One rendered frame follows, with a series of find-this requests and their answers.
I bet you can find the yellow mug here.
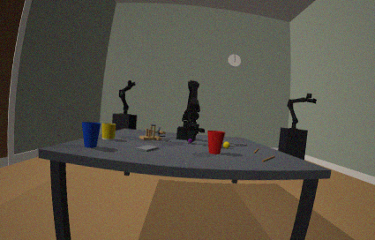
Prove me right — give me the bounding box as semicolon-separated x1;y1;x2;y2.
102;124;116;140

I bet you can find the blue plastic cup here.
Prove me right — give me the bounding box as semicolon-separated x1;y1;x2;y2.
82;122;101;148

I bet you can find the red plastic cup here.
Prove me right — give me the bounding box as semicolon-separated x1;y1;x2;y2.
208;131;225;154

